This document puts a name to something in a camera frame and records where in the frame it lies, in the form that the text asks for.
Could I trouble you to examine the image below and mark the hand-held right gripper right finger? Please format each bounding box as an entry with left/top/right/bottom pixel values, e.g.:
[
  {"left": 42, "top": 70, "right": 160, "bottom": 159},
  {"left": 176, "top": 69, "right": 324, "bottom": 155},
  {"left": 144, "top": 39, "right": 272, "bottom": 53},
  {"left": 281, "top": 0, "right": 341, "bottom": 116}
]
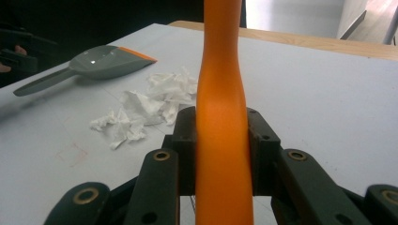
[{"left": 246, "top": 107, "right": 282, "bottom": 197}]

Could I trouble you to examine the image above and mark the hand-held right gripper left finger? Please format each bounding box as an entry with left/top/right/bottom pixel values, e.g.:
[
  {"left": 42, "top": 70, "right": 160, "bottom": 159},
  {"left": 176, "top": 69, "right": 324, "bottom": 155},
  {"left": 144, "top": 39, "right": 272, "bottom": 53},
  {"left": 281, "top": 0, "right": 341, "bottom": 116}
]
[{"left": 161, "top": 106, "right": 197, "bottom": 197}]

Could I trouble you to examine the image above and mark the pile of white paper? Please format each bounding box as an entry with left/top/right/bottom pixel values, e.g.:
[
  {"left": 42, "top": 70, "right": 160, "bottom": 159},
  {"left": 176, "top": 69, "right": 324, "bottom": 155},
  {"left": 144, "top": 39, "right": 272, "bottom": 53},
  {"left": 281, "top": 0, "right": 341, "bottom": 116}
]
[{"left": 89, "top": 66, "right": 199, "bottom": 151}]

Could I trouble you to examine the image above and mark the orange brush with grey bristles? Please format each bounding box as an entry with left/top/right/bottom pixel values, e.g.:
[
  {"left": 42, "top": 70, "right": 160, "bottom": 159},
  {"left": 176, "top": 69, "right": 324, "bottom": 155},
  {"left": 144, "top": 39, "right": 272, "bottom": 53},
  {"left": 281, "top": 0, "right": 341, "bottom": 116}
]
[{"left": 194, "top": 0, "right": 255, "bottom": 225}]

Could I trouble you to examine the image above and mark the grey dustpan with orange edge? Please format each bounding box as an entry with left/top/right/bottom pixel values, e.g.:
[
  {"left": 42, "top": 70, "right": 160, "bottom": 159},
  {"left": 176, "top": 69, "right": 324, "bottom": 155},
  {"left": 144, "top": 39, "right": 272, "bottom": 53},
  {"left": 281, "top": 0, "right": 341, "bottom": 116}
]
[{"left": 12, "top": 45, "right": 158, "bottom": 98}]

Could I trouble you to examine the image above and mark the white table cover board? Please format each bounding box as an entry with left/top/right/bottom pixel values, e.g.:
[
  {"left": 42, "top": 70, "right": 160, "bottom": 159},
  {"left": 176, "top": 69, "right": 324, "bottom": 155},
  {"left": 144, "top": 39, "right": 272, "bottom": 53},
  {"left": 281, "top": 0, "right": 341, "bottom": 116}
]
[{"left": 0, "top": 22, "right": 398, "bottom": 225}]

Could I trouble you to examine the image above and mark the black curtain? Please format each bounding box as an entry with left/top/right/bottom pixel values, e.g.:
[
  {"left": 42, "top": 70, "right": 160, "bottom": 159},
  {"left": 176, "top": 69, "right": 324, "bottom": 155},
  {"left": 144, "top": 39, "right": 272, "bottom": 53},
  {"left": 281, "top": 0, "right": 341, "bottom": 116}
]
[{"left": 0, "top": 0, "right": 247, "bottom": 89}]

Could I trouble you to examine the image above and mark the wooden table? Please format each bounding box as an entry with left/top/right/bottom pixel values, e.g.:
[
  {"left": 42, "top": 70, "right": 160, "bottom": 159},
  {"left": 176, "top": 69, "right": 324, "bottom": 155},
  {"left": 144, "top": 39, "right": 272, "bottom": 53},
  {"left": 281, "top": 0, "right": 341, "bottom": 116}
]
[{"left": 168, "top": 20, "right": 398, "bottom": 62}]

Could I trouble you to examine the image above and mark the white desk frame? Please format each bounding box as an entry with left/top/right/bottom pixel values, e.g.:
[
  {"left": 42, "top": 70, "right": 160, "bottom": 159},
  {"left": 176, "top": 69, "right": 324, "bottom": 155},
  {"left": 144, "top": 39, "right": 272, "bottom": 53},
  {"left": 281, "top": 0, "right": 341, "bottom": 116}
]
[{"left": 383, "top": 6, "right": 398, "bottom": 45}]

